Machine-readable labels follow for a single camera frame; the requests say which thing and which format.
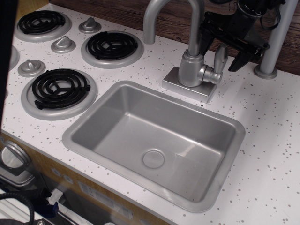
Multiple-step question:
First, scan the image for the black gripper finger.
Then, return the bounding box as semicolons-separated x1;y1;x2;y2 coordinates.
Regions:
228;52;253;72
202;29;215;56

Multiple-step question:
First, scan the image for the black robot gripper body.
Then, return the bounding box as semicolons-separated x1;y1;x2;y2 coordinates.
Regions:
200;2;270;55

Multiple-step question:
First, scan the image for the silver faucet lever handle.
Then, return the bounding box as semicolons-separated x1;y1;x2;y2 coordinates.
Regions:
213;44;228;75

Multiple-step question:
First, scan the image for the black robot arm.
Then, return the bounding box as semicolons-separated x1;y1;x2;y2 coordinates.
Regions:
200;0;285;72

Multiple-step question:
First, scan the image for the grey vertical support pole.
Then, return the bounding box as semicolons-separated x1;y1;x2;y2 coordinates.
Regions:
254;0;298;80

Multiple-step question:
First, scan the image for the silver toy faucet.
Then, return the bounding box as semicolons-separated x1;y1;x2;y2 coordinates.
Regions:
142;0;223;104

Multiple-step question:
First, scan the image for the back right stove burner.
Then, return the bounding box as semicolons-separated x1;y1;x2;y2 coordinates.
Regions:
81;31;144;69

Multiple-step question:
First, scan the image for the grey plastic sink basin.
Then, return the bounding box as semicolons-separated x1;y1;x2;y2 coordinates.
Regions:
62;81;245;213

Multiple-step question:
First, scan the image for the silver knob back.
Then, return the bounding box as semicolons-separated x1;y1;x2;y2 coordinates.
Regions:
78;17;101;34

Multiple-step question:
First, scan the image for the silver knob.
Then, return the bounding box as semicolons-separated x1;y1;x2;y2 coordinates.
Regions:
51;36;76;54
17;60;46;77
78;17;101;34

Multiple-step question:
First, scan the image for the silver knob middle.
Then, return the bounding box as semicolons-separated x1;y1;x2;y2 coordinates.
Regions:
51;36;76;54

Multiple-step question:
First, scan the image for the front right stove burner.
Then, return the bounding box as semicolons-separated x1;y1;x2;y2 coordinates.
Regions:
21;69;98;120

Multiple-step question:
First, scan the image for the back left stove burner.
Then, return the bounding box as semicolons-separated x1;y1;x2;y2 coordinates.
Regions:
14;10;72;43

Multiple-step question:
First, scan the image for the silver knob front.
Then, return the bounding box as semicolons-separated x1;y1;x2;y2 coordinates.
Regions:
17;60;46;77

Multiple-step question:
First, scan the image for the left edge stove burner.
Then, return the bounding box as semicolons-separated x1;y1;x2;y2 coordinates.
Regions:
9;46;19;71

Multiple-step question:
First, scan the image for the silver round oven dial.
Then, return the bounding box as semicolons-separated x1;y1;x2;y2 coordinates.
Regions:
0;141;31;175

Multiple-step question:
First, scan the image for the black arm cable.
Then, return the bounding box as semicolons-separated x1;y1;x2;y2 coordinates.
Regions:
259;0;282;30

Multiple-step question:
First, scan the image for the black cable lower left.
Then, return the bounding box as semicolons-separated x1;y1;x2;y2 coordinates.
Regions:
0;190;36;223

